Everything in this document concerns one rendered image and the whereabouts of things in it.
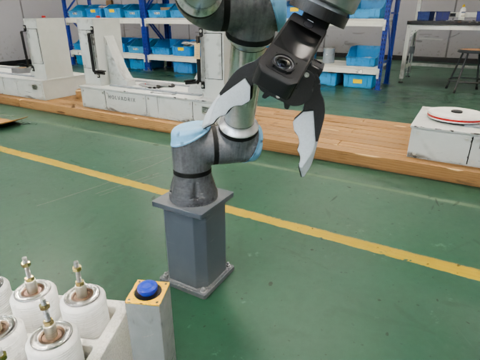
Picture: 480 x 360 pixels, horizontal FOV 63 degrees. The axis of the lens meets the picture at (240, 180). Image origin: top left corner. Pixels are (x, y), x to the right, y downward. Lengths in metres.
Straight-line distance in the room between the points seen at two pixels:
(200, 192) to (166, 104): 1.96
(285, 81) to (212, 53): 2.43
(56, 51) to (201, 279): 3.32
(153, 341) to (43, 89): 3.52
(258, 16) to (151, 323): 0.67
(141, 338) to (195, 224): 0.42
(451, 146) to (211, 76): 1.58
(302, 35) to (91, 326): 0.75
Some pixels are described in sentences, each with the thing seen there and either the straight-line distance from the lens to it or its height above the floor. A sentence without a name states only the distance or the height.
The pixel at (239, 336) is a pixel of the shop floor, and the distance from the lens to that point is 1.16.
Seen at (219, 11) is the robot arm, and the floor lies 0.83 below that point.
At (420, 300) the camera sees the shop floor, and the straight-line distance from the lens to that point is 1.39.
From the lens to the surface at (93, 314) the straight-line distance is 0.94.
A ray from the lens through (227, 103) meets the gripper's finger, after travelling 0.51.
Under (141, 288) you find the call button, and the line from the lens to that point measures 0.81.
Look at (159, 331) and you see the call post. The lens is 0.84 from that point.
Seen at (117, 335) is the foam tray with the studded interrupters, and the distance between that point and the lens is 0.98.
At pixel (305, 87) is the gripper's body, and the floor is 0.74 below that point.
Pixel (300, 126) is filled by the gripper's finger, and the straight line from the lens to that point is 0.50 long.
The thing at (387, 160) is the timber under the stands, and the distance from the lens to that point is 2.35.
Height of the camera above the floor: 0.82
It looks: 23 degrees down
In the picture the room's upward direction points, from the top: straight up
